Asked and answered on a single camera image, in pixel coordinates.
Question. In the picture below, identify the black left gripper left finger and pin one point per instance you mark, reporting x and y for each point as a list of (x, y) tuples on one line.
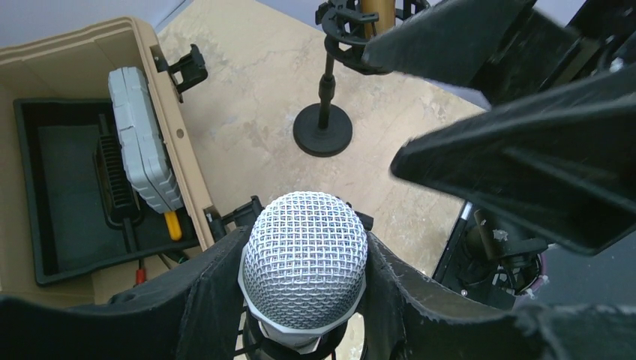
[(190, 312)]

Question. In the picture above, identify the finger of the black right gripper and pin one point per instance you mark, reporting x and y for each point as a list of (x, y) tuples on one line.
[(560, 163), (448, 42)]

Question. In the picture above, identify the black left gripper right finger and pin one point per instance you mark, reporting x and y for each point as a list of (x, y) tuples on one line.
[(407, 315)]

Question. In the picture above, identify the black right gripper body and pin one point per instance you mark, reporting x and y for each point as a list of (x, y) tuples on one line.
[(537, 54)]

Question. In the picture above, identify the white mesh-head microphone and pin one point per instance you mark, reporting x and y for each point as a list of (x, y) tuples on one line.
[(304, 263)]

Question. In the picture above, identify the black tool tray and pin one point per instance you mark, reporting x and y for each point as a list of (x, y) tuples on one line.
[(71, 231)]

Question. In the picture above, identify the grey plastic bit box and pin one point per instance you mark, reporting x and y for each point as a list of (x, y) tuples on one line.
[(144, 156)]

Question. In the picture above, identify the tan plastic tool case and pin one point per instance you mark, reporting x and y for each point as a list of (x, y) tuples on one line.
[(76, 66)]

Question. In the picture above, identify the red handle tool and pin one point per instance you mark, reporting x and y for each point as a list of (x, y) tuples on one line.
[(140, 276)]

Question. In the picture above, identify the yellow handle screwdriver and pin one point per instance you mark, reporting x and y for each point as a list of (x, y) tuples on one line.
[(173, 225)]

